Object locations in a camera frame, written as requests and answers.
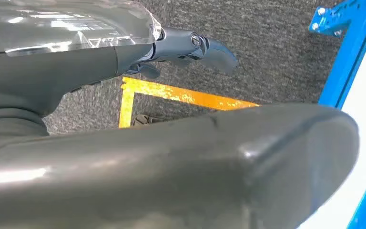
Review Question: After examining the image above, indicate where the blue metal shelf rack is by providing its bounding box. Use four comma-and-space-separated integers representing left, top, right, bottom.
308, 0, 366, 229

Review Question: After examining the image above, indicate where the yellow floor tape square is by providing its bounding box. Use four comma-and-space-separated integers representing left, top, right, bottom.
119, 76, 261, 129

